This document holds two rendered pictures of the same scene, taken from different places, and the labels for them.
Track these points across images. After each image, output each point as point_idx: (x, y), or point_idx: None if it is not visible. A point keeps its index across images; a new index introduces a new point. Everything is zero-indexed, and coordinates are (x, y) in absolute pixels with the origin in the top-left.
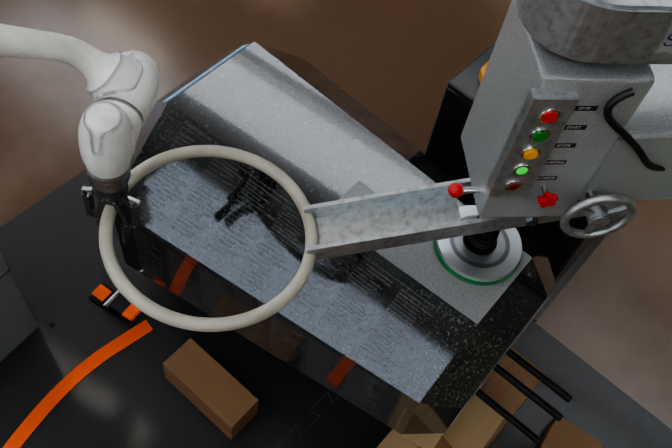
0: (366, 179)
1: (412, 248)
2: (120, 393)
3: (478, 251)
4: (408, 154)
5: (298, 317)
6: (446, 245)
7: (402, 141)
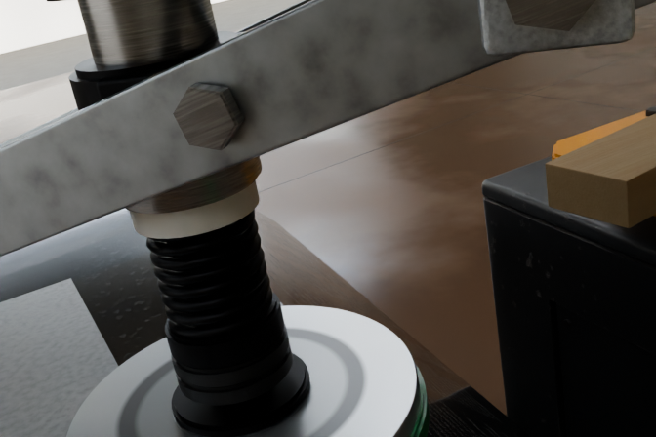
0: (89, 276)
1: (32, 419)
2: None
3: (197, 417)
4: (286, 272)
5: None
6: (111, 399)
7: (341, 291)
